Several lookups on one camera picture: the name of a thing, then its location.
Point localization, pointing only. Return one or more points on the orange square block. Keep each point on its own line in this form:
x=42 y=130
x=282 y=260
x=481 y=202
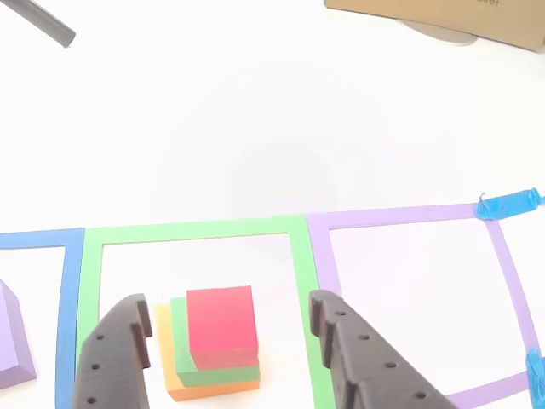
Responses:
x=168 y=362

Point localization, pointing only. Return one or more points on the green cube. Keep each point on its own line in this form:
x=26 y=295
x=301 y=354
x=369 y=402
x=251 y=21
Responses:
x=181 y=341

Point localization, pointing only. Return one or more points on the small red cube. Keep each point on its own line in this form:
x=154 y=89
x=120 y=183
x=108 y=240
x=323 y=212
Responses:
x=221 y=319

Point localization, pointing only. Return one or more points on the brown cardboard box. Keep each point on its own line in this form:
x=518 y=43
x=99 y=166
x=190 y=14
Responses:
x=447 y=13

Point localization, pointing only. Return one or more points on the green square frame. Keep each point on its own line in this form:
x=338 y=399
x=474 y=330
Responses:
x=191 y=230

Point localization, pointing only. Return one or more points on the purple square frame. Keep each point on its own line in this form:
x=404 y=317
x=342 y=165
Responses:
x=404 y=211

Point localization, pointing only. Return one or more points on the blue tape strip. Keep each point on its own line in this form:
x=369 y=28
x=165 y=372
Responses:
x=506 y=204
x=536 y=379

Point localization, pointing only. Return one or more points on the blue square frame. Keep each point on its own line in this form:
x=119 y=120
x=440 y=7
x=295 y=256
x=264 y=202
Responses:
x=68 y=298

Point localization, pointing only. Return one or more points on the purple square block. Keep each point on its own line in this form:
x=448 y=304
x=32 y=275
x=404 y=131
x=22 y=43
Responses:
x=10 y=341

